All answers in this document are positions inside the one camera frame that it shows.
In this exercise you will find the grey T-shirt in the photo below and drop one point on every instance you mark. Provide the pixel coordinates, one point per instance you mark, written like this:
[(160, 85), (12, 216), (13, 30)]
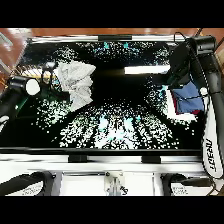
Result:
[(77, 83)]

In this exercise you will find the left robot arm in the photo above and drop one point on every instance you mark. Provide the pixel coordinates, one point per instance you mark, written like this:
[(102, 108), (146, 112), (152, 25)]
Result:
[(12, 97)]

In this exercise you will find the silver frame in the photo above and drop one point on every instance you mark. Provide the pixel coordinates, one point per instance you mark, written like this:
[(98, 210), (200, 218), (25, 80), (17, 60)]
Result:
[(100, 166)]

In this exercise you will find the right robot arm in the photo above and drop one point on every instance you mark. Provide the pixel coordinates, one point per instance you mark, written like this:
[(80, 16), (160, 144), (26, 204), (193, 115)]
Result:
[(213, 83)]

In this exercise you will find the blue garment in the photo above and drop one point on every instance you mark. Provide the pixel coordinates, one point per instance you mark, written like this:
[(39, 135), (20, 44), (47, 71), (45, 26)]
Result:
[(188, 98)]

